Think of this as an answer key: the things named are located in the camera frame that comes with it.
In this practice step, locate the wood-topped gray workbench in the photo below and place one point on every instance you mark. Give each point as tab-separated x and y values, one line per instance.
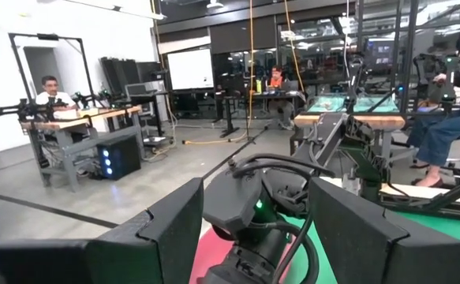
79	118

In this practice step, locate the gray open laptop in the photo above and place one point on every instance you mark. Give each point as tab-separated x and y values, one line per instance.
137	90

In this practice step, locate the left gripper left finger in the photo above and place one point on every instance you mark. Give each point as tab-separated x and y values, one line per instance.
135	256

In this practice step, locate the background black robot arm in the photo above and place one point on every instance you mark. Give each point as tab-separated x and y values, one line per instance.
91	96
28	108

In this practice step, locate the yellow-green bottle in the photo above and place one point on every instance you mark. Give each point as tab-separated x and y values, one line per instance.
259	87

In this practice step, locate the person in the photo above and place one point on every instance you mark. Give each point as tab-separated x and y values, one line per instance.
52	92
450	134
277	79

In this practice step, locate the black floor stand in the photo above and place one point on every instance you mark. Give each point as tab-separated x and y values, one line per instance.
229	114

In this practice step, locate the blue-lit computer tower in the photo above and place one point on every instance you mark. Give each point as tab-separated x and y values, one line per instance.
119	158

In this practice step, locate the white projection screen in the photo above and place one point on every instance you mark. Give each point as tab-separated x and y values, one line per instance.
190	69

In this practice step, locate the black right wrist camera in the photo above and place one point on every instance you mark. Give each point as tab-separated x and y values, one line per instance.
229	197

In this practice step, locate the black metal gantry frame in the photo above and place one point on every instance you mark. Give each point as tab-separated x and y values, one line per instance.
48	37

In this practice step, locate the black background equipment rack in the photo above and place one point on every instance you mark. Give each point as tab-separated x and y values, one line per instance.
123	73

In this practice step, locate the neighbouring wood-edged robot table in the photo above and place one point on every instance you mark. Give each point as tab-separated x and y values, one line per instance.
352	120

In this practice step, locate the pink plastic bin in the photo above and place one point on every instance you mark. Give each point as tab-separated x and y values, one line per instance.
210	256

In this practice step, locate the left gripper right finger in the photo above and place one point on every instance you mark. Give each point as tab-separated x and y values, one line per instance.
371	252

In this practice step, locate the neighbouring black robot arm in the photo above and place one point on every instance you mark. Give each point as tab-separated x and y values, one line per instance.
354	79
446	75

